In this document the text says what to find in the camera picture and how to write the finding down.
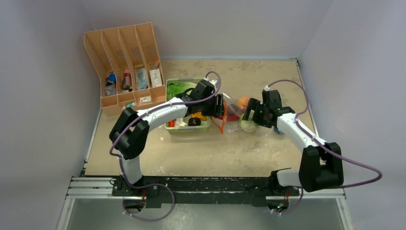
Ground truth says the fake dark purple plum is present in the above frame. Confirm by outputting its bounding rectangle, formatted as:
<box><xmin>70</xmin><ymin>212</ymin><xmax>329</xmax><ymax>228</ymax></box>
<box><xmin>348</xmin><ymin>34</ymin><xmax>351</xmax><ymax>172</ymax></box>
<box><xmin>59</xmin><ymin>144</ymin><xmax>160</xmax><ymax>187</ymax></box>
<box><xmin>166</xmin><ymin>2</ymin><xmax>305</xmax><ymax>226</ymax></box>
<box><xmin>188</xmin><ymin>117</ymin><xmax>202</xmax><ymax>127</ymax></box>

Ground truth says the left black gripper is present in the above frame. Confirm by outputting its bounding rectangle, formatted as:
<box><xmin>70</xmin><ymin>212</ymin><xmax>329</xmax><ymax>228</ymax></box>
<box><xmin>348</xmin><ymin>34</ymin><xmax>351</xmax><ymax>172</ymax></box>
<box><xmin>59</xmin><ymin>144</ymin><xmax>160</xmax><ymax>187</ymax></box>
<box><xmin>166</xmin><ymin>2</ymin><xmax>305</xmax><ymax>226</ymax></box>
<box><xmin>200</xmin><ymin>93</ymin><xmax>225</xmax><ymax>117</ymax></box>

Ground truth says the fake red bell pepper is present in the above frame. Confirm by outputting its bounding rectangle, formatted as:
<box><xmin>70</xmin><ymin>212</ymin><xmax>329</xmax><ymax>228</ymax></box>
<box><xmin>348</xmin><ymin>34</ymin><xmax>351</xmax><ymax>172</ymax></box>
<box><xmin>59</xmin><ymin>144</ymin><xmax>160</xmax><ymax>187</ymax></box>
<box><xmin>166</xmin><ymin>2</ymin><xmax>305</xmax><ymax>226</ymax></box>
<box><xmin>226</xmin><ymin>114</ymin><xmax>240</xmax><ymax>122</ymax></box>

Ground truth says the light blue packet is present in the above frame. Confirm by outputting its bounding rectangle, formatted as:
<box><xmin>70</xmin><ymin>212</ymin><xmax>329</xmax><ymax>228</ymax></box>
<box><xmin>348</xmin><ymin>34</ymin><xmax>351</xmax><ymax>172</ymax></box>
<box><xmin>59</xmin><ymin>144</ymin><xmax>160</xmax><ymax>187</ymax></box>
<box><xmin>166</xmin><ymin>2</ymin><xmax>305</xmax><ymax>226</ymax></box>
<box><xmin>135</xmin><ymin>68</ymin><xmax>148</xmax><ymax>90</ymax></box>

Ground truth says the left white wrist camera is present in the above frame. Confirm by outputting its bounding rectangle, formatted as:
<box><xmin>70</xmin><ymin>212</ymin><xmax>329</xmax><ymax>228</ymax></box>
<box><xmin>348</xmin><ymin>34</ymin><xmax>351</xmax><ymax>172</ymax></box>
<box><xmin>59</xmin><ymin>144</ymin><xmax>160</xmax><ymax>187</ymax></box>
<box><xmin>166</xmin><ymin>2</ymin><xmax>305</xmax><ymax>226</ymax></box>
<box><xmin>208</xmin><ymin>79</ymin><xmax>219</xmax><ymax>90</ymax></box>

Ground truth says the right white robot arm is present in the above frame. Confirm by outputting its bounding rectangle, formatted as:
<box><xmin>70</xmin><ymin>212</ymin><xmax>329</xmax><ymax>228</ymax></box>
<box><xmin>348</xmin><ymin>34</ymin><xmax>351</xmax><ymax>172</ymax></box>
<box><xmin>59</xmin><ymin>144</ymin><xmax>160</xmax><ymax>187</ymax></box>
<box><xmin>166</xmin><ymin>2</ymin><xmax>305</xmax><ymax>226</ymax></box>
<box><xmin>242</xmin><ymin>90</ymin><xmax>344</xmax><ymax>195</ymax></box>

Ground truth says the white staples box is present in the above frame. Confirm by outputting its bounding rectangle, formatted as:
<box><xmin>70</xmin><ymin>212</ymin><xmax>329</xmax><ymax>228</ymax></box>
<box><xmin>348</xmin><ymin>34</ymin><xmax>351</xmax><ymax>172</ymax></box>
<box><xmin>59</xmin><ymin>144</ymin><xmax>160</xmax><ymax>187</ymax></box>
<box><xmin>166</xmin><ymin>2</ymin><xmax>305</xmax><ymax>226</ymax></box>
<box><xmin>140</xmin><ymin>96</ymin><xmax>152</xmax><ymax>103</ymax></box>

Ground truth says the fake napa cabbage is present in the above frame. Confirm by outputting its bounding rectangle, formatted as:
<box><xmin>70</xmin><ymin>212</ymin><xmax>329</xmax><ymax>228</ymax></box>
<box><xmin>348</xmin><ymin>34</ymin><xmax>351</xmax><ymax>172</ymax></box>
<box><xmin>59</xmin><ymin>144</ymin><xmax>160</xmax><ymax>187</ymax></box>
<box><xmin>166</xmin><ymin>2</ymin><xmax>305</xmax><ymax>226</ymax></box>
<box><xmin>167</xmin><ymin>81</ymin><xmax>197</xmax><ymax>100</ymax></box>

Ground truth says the white packaged item card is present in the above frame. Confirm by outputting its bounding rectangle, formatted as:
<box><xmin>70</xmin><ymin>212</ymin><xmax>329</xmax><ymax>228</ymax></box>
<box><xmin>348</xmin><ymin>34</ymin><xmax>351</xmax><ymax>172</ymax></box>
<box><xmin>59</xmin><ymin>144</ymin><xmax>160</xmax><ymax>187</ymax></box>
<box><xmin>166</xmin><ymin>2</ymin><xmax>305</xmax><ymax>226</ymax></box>
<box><xmin>150</xmin><ymin>69</ymin><xmax>163</xmax><ymax>88</ymax></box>

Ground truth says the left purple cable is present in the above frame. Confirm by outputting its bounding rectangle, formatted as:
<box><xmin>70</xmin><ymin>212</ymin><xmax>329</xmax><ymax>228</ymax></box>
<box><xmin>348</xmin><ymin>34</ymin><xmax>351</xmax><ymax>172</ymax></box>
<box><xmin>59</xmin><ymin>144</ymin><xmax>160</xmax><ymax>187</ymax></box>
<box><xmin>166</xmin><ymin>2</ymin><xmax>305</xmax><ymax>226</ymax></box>
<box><xmin>109</xmin><ymin>70</ymin><xmax>222</xmax><ymax>191</ymax></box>

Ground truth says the green white glue stick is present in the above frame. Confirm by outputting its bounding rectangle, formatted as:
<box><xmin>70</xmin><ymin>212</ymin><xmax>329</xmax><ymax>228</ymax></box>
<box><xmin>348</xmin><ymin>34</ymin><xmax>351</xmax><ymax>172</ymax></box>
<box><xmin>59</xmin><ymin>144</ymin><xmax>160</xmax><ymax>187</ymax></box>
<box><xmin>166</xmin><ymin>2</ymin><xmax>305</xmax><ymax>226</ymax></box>
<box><xmin>122</xmin><ymin>102</ymin><xmax>137</xmax><ymax>109</ymax></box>

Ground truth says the pink capped bottle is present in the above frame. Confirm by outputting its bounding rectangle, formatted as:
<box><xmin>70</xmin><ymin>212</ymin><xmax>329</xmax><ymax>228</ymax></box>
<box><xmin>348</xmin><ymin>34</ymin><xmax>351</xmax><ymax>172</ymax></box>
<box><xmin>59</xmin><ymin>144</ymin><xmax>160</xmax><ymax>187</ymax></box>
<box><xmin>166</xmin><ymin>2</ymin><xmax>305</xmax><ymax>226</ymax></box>
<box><xmin>122</xmin><ymin>69</ymin><xmax>133</xmax><ymax>92</ymax></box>

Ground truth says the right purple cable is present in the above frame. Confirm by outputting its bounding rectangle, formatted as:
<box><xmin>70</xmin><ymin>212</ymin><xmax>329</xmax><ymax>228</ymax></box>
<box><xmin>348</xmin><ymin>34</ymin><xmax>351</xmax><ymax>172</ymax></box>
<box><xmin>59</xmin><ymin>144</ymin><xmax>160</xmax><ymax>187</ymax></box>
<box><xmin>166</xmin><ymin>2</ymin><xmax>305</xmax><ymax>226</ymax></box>
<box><xmin>266</xmin><ymin>79</ymin><xmax>383</xmax><ymax>190</ymax></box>

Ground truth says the fake white garlic bulb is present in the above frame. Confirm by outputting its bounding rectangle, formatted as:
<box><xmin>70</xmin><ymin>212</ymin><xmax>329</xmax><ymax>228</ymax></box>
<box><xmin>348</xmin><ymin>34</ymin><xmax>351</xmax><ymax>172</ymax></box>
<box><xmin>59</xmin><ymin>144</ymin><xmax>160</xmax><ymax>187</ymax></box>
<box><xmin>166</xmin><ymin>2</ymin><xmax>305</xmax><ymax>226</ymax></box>
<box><xmin>174</xmin><ymin>118</ymin><xmax>188</xmax><ymax>127</ymax></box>

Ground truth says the clear zip top bag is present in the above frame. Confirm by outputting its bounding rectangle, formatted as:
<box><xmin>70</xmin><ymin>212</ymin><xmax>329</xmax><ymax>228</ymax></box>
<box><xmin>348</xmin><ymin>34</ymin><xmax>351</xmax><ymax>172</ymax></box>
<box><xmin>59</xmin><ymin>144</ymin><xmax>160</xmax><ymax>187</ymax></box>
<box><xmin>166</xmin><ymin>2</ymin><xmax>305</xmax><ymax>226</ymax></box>
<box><xmin>211</xmin><ymin>93</ymin><xmax>246</xmax><ymax>134</ymax></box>

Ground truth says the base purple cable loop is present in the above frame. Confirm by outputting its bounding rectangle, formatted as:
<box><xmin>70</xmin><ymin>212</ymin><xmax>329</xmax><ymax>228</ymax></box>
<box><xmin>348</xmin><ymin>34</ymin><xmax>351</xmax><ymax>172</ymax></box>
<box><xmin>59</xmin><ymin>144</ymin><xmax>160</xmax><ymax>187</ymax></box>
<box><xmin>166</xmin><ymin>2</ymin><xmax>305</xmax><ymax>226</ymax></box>
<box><xmin>122</xmin><ymin>183</ymin><xmax>176</xmax><ymax>222</ymax></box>

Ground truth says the fake green cabbage head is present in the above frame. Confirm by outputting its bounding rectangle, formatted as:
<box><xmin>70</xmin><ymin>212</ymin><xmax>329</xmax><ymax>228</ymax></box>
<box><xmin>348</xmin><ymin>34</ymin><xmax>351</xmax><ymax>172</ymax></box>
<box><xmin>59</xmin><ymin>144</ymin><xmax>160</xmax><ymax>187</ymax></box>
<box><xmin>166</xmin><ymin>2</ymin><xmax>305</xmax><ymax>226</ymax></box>
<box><xmin>239</xmin><ymin>113</ymin><xmax>259</xmax><ymax>133</ymax></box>

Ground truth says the light green plastic basket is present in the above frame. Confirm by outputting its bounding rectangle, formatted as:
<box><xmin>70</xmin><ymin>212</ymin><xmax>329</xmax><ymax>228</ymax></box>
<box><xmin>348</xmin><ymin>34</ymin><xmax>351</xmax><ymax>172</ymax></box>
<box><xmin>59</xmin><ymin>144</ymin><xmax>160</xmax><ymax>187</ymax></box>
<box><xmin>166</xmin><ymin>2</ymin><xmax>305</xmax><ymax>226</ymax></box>
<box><xmin>164</xmin><ymin>78</ymin><xmax>210</xmax><ymax>134</ymax></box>

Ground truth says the blue object in organizer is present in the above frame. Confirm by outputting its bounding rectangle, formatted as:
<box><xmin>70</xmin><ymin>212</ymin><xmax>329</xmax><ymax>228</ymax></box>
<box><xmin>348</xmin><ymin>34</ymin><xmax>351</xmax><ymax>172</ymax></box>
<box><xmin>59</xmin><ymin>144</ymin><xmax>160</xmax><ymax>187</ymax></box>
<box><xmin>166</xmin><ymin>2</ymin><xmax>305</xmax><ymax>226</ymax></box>
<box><xmin>106</xmin><ymin>72</ymin><xmax>116</xmax><ymax>85</ymax></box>

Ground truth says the pink plastic file organizer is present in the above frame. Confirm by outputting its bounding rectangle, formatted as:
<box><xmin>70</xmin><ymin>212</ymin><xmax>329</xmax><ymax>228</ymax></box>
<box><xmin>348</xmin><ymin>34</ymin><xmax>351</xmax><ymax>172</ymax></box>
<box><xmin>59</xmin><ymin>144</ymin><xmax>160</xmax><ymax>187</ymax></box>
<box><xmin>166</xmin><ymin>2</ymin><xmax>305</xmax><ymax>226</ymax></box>
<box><xmin>84</xmin><ymin>23</ymin><xmax>166</xmax><ymax>116</ymax></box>

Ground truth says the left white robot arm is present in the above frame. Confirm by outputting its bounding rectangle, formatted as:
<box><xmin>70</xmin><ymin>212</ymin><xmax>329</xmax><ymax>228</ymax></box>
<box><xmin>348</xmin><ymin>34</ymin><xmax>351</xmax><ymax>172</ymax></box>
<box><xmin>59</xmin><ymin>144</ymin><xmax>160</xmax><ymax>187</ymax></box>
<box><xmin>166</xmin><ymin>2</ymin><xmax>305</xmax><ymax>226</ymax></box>
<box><xmin>109</xmin><ymin>78</ymin><xmax>224</xmax><ymax>196</ymax></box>

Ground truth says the fake red chili pepper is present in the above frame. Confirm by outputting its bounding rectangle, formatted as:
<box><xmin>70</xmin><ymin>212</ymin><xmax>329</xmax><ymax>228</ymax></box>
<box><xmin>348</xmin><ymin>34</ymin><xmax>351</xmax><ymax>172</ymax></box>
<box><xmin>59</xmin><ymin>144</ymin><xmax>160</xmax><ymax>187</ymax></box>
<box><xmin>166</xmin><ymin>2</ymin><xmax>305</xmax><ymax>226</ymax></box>
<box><xmin>168</xmin><ymin>120</ymin><xmax>175</xmax><ymax>127</ymax></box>

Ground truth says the fake peach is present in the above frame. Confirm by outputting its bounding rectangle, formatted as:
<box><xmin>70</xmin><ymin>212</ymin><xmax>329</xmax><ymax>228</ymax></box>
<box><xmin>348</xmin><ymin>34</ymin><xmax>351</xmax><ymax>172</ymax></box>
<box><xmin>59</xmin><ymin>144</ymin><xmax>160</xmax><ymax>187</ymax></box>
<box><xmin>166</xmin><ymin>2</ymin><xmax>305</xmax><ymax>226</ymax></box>
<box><xmin>237</xmin><ymin>96</ymin><xmax>250</xmax><ymax>108</ymax></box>

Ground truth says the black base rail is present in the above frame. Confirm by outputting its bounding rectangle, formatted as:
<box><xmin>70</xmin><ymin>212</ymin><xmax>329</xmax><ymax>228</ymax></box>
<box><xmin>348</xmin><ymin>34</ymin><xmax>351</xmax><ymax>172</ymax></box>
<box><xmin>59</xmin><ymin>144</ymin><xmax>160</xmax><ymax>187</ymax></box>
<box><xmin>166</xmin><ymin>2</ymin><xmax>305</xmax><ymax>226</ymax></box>
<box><xmin>112</xmin><ymin>176</ymin><xmax>300</xmax><ymax>209</ymax></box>

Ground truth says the fake orange ginger root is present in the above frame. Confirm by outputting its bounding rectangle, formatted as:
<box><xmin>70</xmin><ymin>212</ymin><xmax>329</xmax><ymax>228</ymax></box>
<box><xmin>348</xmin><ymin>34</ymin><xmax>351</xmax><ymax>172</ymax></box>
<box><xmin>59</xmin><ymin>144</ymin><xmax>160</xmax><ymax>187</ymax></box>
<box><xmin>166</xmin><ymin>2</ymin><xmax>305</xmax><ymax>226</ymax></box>
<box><xmin>191</xmin><ymin>112</ymin><xmax>207</xmax><ymax>121</ymax></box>

